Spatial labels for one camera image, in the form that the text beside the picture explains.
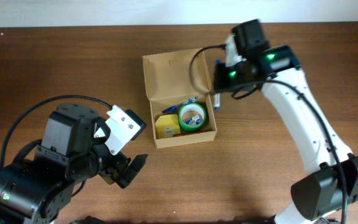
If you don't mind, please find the yellow spiral notepad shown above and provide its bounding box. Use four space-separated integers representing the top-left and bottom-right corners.
155 114 181 139

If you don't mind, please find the white blue staples box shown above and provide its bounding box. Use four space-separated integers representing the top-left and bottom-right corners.
185 115 202 126

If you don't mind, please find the blue white board marker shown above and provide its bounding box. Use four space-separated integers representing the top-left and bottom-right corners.
213 60 222 111

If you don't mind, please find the blue ballpoint pen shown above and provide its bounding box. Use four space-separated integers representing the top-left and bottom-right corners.
162 96 198 114

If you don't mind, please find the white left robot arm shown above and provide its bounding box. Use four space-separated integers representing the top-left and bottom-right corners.
0 103 147 223

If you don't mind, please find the brown cardboard box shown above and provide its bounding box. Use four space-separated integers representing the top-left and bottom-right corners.
142 49 218 149

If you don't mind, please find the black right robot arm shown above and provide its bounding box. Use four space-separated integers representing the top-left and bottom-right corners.
214 19 358 223

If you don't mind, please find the orange stapler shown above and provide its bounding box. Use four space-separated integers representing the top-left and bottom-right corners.
173 131 204 137

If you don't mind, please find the green tape roll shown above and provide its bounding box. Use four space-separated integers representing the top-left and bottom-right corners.
178 103 206 133

